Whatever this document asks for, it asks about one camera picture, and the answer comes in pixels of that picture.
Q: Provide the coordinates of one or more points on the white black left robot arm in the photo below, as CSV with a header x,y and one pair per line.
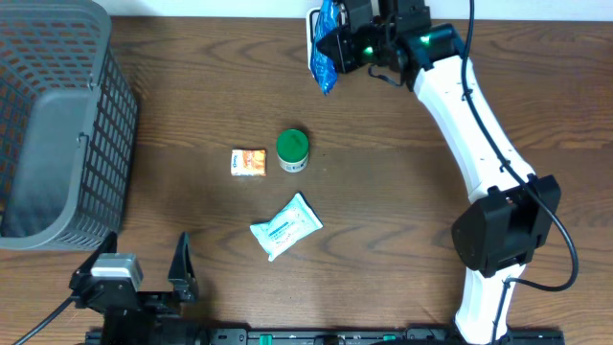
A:
x,y
137,323

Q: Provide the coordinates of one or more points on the green lid white jar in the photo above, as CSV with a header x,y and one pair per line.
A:
x,y
292,150

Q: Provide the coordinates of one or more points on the white barcode scanner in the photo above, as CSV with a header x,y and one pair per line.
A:
x,y
309,43

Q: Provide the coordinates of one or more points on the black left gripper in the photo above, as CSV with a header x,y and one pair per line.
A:
x,y
180,292

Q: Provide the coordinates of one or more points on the orange tissue pack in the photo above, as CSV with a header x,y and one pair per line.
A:
x,y
248,162

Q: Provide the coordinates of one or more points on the blue Oreo cookie pack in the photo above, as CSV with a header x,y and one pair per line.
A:
x,y
321,63

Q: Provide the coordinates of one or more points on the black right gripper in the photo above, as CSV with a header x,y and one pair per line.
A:
x,y
346,54

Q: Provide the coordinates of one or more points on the white wet wipes pack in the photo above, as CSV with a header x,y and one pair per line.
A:
x,y
294,222

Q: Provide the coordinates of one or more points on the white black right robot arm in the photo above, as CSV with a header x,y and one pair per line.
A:
x,y
510,209

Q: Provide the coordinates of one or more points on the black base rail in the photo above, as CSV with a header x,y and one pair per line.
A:
x,y
340,337

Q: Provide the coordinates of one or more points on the grey plastic mesh basket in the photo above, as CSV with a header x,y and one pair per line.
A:
x,y
68,127

